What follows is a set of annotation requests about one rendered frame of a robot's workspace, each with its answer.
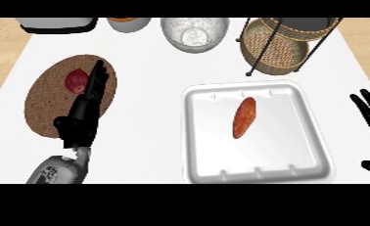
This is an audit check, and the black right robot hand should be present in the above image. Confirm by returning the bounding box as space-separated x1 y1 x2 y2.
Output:
348 88 370 172

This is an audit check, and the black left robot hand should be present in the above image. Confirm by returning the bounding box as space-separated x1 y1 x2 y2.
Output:
52 59 110 150

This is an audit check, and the white plastic tray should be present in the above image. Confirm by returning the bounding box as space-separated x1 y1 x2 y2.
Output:
181 79 337 185

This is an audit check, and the tiered wicker basket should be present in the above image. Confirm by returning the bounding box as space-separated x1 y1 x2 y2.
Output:
235 18 345 77

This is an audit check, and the orange sweet potato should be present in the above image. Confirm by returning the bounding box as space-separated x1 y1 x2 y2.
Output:
231 97 258 140

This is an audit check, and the round brown placemat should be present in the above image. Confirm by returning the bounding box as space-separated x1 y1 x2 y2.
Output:
24 54 118 140

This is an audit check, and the dark red onion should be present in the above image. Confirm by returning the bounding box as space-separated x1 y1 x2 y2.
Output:
64 68 92 95

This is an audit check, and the grey and black appliance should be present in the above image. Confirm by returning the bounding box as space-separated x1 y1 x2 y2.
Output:
13 18 99 35

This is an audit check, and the grey bowl with orange food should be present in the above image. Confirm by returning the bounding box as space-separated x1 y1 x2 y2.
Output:
105 18 152 34

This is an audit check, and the white marbled pot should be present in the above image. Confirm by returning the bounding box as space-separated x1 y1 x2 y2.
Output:
158 18 231 54

